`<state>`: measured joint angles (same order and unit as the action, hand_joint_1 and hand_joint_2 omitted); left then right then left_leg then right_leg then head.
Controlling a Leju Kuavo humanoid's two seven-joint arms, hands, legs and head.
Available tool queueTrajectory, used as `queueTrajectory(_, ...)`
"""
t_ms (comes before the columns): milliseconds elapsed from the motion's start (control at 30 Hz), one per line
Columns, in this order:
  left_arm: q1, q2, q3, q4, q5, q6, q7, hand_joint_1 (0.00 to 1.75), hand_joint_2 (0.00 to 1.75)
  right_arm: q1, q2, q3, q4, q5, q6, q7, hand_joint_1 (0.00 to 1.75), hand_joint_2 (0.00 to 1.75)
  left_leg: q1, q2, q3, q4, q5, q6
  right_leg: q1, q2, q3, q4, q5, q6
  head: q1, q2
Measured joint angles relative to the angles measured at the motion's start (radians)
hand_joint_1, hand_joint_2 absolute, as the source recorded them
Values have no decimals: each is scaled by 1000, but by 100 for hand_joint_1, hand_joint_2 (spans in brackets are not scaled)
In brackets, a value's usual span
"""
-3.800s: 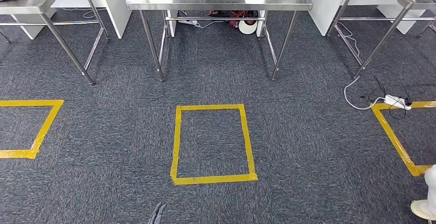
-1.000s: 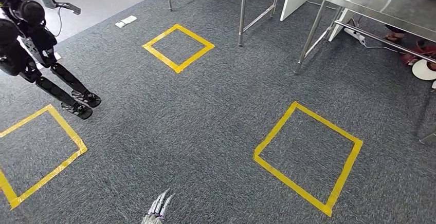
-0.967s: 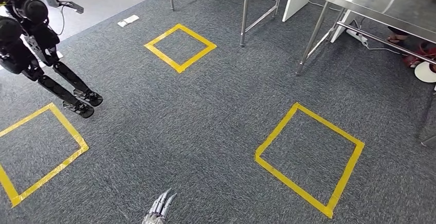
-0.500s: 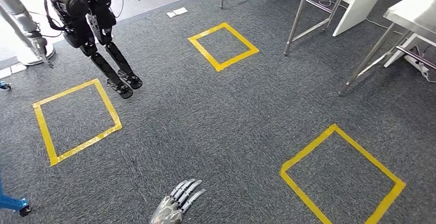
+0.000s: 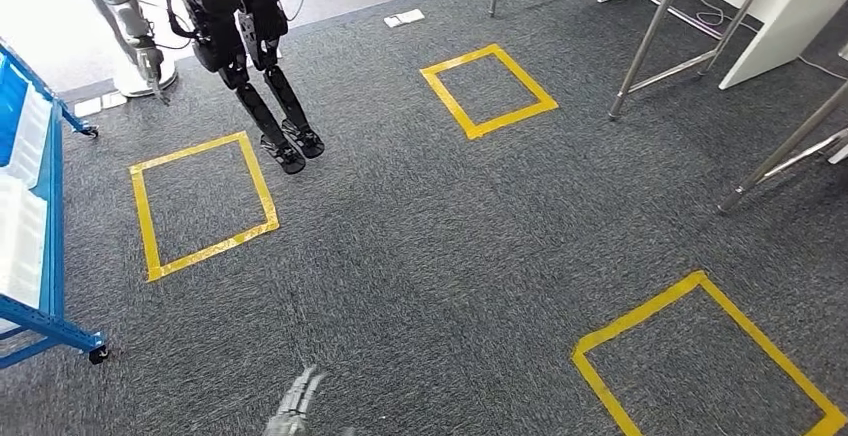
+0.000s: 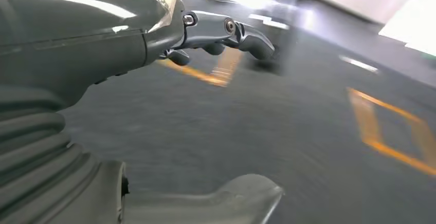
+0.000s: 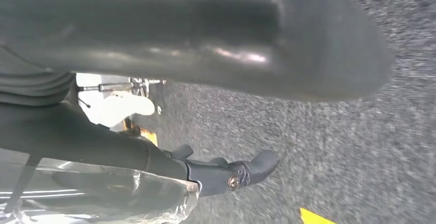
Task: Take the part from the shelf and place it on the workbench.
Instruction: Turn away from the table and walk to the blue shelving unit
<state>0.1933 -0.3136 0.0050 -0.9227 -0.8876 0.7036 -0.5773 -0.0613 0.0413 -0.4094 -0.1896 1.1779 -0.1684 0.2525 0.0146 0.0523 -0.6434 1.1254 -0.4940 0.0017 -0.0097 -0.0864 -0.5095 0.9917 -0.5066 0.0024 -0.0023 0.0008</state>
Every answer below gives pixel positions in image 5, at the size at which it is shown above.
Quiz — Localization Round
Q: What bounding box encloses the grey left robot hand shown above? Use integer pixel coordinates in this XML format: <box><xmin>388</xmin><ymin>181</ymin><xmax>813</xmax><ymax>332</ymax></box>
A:
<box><xmin>263</xmin><ymin>366</ymin><xmax>327</xmax><ymax>436</ymax></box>

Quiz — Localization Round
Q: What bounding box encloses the grey hand of idle robot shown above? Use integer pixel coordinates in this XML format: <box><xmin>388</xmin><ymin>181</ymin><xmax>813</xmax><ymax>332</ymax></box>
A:
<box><xmin>134</xmin><ymin>45</ymin><xmax>172</xmax><ymax>107</ymax></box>

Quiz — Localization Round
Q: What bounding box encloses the blue steel shelf rack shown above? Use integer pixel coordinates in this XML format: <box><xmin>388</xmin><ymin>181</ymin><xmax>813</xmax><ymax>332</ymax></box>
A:
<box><xmin>0</xmin><ymin>38</ymin><xmax>111</xmax><ymax>371</ymax></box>

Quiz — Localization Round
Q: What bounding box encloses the metal floor socket plate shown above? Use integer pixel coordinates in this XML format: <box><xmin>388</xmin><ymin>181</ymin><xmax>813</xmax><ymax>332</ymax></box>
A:
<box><xmin>72</xmin><ymin>91</ymin><xmax>128</xmax><ymax>120</ymax></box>
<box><xmin>383</xmin><ymin>8</ymin><xmax>426</xmax><ymax>29</ymax></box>

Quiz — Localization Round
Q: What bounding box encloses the black caster base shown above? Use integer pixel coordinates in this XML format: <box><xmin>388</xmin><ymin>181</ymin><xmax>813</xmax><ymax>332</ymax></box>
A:
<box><xmin>162</xmin><ymin>0</ymin><xmax>344</xmax><ymax>176</ymax></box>

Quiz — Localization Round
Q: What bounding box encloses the yellow floor tape square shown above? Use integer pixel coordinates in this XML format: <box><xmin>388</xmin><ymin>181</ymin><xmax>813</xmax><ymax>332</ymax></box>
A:
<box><xmin>129</xmin><ymin>130</ymin><xmax>281</xmax><ymax>284</ymax></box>
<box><xmin>570</xmin><ymin>269</ymin><xmax>848</xmax><ymax>436</ymax></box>
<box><xmin>419</xmin><ymin>43</ymin><xmax>560</xmax><ymax>141</ymax></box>

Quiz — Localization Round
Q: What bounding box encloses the white ribbed plastic bin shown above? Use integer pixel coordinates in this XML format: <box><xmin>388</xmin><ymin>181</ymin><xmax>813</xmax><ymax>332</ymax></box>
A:
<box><xmin>0</xmin><ymin>85</ymin><xmax>56</xmax><ymax>312</ymax></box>

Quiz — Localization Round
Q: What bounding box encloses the white cabinet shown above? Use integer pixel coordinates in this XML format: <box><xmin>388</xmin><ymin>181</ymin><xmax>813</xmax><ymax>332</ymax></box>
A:
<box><xmin>596</xmin><ymin>0</ymin><xmax>848</xmax><ymax>92</ymax></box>

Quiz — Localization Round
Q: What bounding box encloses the white round pedestal base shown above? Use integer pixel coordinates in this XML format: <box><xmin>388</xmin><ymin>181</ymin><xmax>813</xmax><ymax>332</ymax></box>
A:
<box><xmin>111</xmin><ymin>55</ymin><xmax>179</xmax><ymax>99</ymax></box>

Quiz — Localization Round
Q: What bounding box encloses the thin white floor cable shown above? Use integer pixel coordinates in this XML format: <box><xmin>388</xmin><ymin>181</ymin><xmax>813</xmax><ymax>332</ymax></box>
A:
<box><xmin>678</xmin><ymin>0</ymin><xmax>848</xmax><ymax>83</ymax></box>

